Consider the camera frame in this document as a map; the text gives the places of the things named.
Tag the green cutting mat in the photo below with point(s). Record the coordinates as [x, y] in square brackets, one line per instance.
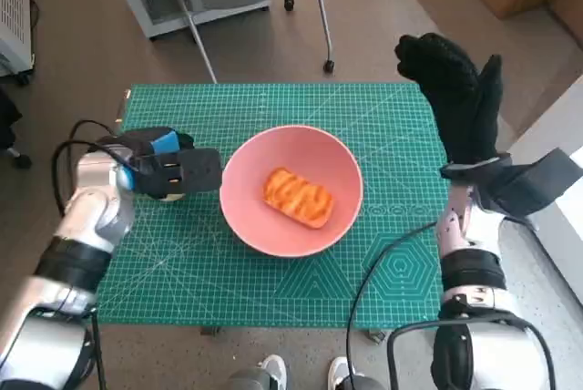
[182, 249]

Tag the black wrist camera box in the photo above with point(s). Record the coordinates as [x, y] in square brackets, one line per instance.
[191, 173]
[533, 185]

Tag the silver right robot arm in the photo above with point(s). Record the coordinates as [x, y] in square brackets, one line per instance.
[492, 353]

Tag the white side table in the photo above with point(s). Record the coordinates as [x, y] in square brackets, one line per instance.
[569, 226]

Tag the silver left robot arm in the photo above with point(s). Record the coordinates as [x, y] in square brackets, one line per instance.
[91, 217]

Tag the round bread bun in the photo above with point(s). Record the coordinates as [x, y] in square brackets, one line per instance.
[173, 198]

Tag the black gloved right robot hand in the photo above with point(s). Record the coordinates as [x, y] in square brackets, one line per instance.
[464, 107]

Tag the pink bowl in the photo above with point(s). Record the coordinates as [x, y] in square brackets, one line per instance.
[246, 208]

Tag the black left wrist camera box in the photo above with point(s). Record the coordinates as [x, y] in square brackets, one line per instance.
[191, 173]

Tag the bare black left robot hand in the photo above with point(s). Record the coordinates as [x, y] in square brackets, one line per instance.
[141, 141]

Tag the rectangular striped bread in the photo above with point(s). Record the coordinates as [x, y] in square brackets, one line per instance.
[298, 198]

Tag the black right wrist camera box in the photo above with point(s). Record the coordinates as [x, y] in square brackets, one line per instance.
[533, 185]

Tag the dark robot right knee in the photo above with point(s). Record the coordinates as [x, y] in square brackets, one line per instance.
[362, 383]

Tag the black table bracket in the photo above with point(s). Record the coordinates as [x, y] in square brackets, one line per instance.
[375, 335]

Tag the grey robot left knee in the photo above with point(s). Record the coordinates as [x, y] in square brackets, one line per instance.
[248, 381]

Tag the black chair base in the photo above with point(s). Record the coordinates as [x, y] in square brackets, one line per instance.
[7, 126]

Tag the white shoe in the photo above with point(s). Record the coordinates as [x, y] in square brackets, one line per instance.
[274, 369]
[342, 369]

